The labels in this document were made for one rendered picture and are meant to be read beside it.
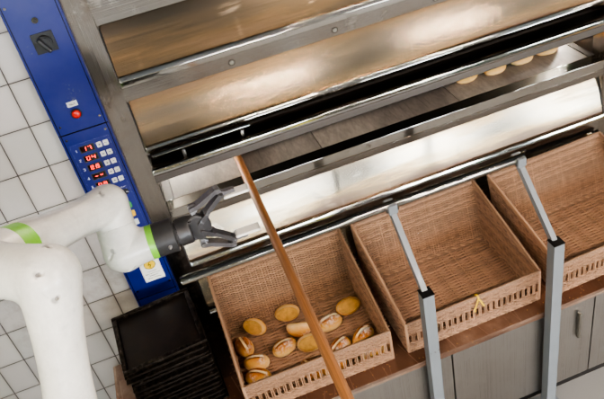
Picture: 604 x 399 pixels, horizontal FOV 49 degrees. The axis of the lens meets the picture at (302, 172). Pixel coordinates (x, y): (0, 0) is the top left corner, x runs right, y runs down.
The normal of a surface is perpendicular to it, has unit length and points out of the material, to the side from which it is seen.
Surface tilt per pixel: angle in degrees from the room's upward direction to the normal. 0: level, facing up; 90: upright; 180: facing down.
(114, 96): 90
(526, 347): 90
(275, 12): 70
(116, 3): 90
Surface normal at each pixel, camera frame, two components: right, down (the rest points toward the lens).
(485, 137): 0.22, 0.21
